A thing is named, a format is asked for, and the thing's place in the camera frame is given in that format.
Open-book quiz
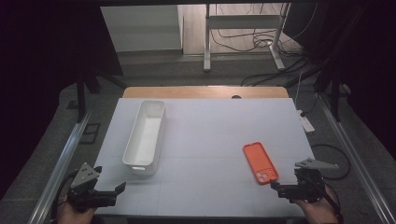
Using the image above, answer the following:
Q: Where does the aluminium floor rail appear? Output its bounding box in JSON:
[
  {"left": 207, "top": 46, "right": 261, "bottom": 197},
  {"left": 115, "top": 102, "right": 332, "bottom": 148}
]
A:
[
  {"left": 27, "top": 108, "right": 94, "bottom": 224},
  {"left": 317, "top": 92, "right": 396, "bottom": 224}
]

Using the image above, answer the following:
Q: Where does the white cabinet panel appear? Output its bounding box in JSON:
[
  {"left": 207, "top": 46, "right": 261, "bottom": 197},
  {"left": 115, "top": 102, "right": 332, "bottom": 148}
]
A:
[{"left": 99, "top": 4, "right": 185, "bottom": 53}]

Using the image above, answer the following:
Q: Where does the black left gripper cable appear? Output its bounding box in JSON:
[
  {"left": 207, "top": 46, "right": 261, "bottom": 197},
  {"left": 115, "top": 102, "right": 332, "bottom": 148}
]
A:
[{"left": 50, "top": 169, "right": 79, "bottom": 222}]

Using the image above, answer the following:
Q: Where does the person's right hand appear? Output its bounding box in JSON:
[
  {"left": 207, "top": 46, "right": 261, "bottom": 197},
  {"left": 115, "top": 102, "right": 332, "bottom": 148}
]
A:
[{"left": 293, "top": 186, "right": 340, "bottom": 224}]

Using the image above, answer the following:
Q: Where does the person's left hand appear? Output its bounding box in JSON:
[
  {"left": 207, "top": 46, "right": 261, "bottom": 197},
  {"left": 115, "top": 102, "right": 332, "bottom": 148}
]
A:
[{"left": 57, "top": 195, "right": 98, "bottom": 224}]

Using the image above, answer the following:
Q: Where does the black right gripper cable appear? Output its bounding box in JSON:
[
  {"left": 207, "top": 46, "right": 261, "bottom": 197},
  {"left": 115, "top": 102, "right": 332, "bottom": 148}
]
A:
[{"left": 306, "top": 174, "right": 343, "bottom": 218}]

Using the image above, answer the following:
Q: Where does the tangle of black floor cables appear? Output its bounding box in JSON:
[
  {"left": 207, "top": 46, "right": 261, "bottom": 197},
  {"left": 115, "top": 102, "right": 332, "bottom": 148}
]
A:
[{"left": 210, "top": 2, "right": 312, "bottom": 88}]

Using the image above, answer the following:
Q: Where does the black curtain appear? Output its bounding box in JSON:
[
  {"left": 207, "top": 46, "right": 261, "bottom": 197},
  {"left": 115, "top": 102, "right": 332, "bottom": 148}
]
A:
[
  {"left": 0, "top": 0, "right": 123, "bottom": 200},
  {"left": 281, "top": 0, "right": 396, "bottom": 162}
]

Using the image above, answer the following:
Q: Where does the black square floor frame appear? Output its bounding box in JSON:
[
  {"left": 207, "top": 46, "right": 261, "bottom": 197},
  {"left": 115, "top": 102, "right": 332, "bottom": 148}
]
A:
[{"left": 78, "top": 122, "right": 102, "bottom": 146}]

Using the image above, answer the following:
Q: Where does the thin white cable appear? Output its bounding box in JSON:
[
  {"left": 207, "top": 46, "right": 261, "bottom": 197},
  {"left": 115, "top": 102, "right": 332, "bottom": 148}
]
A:
[{"left": 294, "top": 70, "right": 305, "bottom": 112}]

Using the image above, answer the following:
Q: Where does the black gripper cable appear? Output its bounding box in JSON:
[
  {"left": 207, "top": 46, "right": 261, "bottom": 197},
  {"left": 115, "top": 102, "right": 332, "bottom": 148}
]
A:
[
  {"left": 50, "top": 169, "right": 79, "bottom": 222},
  {"left": 306, "top": 174, "right": 343, "bottom": 218}
]

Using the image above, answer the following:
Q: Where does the white plastic storage bin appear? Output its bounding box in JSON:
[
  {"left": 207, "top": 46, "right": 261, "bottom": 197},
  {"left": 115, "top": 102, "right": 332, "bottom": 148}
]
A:
[{"left": 121, "top": 99, "right": 167, "bottom": 177}]

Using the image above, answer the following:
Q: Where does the orange phone case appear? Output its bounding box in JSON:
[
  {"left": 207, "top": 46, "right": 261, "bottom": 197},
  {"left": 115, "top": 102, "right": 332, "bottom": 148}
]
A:
[{"left": 242, "top": 141, "right": 279, "bottom": 186}]

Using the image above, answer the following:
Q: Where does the white power strip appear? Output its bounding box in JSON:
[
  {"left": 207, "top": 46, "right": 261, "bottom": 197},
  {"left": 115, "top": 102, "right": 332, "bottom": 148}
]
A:
[{"left": 296, "top": 108, "right": 317, "bottom": 134}]

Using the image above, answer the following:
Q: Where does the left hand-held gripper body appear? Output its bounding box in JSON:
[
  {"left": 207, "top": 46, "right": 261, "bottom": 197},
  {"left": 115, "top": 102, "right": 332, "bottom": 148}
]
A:
[{"left": 66, "top": 161, "right": 119, "bottom": 213}]

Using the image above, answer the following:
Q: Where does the black stand leg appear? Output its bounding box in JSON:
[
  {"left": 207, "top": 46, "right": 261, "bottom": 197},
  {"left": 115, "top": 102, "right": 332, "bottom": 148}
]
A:
[
  {"left": 284, "top": 62, "right": 344, "bottom": 123},
  {"left": 75, "top": 69, "right": 128, "bottom": 124}
]

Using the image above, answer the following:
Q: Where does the black looped floor cable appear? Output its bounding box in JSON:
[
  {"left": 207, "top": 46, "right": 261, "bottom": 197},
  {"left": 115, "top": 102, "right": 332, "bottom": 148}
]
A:
[{"left": 310, "top": 143, "right": 352, "bottom": 181}]

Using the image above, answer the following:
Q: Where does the white metal stand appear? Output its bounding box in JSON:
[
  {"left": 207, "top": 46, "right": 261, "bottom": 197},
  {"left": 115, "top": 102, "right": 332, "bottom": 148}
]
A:
[{"left": 203, "top": 2, "right": 292, "bottom": 74}]

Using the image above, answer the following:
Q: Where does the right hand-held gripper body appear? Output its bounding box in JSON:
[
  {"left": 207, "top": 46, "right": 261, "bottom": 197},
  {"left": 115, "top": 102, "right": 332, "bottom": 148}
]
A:
[{"left": 277, "top": 157, "right": 340, "bottom": 204}]

